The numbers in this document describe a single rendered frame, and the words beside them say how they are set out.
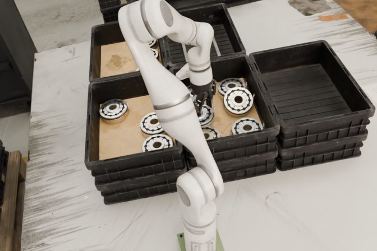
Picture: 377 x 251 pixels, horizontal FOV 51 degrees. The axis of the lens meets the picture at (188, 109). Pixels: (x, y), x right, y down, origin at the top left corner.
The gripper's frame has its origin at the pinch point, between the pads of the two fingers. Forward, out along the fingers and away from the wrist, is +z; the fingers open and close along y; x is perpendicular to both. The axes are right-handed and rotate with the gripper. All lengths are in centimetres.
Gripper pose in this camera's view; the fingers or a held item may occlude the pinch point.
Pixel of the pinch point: (204, 108)
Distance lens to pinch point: 138.0
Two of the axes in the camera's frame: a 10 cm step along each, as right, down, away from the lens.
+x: -8.0, -3.4, 4.9
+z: 1.1, 7.2, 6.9
